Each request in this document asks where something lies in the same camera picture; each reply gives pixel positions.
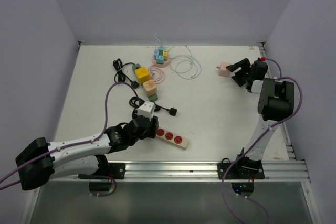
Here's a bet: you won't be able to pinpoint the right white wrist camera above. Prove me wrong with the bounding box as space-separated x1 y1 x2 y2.
258 57 266 62

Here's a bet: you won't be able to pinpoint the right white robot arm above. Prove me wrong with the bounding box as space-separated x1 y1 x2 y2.
217 57 295 179

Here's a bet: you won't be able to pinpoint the beige power strip red sockets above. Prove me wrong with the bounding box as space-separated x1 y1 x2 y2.
156 128 189 150

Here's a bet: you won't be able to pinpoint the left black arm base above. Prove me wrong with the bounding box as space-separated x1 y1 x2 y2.
78 155 125 197

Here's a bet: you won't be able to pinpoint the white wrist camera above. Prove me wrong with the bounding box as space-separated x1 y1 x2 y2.
137 101 156 119
258 57 266 62

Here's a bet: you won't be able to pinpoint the light blue coiled cable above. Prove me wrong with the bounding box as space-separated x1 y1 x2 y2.
154 34 202 80

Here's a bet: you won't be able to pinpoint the black power strip cord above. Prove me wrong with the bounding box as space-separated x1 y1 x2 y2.
129 97 179 118

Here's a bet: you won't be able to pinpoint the light green coiled cable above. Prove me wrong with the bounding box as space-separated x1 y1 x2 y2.
167 45 200 78

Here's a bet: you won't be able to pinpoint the purple cable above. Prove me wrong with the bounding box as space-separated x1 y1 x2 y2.
0 82 140 190
220 57 304 224

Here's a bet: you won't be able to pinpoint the aluminium frame rail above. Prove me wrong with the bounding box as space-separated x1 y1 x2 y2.
34 159 310 183

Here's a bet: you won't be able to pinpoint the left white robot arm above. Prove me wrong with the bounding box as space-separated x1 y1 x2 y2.
15 116 159 191

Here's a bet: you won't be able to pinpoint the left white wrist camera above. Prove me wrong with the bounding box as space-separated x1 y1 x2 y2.
137 101 156 119

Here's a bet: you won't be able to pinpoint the pink cube adapter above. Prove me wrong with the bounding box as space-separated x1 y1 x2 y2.
216 62 231 77

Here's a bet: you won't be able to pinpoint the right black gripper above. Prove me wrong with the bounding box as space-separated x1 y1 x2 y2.
226 58 252 87

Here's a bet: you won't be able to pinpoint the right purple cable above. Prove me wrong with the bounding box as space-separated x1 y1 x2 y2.
220 57 304 224

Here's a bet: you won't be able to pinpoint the green power strip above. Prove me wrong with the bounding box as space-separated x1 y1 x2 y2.
132 64 158 102

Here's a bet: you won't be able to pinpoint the yellow cube adapter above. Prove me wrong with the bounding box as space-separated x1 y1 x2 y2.
134 67 151 85

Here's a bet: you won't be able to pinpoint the blue charger cube front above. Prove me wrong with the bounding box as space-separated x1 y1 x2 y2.
155 55 164 64

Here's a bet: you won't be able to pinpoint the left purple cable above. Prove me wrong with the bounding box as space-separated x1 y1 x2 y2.
0 82 140 190

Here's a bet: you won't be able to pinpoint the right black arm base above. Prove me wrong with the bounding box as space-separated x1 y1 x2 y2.
225 157 265 196

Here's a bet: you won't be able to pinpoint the beige cube adapter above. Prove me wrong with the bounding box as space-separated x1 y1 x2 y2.
142 80 157 97

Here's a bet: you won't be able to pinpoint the pink round charging base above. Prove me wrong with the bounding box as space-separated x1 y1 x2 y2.
152 55 171 68

